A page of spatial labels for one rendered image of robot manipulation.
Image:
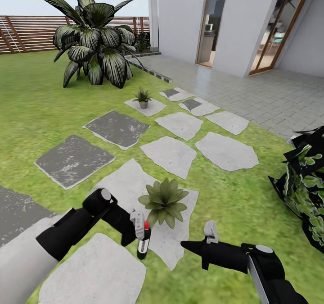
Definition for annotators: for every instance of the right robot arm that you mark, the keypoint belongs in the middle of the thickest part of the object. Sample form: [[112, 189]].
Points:
[[265, 267]]

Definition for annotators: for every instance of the insectifuge atomizer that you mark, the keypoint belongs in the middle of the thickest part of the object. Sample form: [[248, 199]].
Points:
[[143, 244]]

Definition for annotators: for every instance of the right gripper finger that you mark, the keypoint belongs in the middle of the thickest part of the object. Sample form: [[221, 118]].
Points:
[[193, 246]]

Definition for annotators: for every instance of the door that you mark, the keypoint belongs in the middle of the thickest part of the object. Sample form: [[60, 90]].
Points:
[[278, 28]]

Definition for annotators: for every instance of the fixed window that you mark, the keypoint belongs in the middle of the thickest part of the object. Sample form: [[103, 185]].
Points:
[[212, 20]]

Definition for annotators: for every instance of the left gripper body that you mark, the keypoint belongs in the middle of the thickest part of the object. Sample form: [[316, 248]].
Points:
[[125, 227]]

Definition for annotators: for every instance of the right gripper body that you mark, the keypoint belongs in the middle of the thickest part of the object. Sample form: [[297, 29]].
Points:
[[216, 253]]

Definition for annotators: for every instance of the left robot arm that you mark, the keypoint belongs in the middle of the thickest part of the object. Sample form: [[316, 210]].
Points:
[[24, 272]]

